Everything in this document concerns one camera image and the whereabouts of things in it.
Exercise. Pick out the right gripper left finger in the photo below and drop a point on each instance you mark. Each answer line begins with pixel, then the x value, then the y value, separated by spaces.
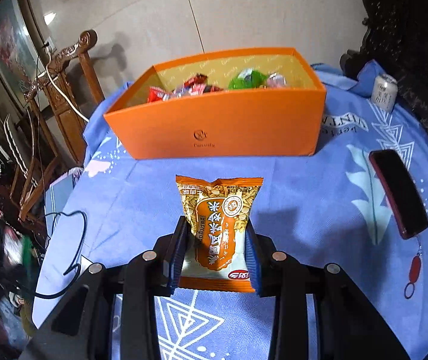
pixel 171 251

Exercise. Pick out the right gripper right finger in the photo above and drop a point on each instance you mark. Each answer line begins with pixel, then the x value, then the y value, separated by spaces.
pixel 263 272

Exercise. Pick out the orange peanut snack packet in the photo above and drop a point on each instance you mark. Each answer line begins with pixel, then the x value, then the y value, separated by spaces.
pixel 218 213

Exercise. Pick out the blue patterned tablecloth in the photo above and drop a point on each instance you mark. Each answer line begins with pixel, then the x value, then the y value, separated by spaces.
pixel 329 207

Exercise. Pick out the blue striped bag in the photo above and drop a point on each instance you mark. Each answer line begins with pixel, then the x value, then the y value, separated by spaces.
pixel 57 196

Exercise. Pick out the red cased smartphone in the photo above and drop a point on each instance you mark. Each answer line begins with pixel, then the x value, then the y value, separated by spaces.
pixel 401 192

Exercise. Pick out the orange cardboard box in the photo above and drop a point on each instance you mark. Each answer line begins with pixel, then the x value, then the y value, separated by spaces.
pixel 245 122

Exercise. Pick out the red black snack packet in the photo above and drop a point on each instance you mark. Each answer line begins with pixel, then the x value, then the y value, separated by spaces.
pixel 196 85

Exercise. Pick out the pink snack packet in box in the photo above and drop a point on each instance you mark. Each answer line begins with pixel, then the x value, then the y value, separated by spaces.
pixel 276 80

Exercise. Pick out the green snack packet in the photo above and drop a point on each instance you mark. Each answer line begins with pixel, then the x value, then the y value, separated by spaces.
pixel 248 79

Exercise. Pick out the carved wooden chair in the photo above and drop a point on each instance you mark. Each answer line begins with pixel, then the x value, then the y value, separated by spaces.
pixel 45 158

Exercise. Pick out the white drink can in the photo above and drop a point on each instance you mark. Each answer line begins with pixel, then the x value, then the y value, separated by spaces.
pixel 384 92

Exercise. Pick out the framed wall painting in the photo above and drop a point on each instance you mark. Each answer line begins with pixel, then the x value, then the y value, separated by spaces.
pixel 19 60

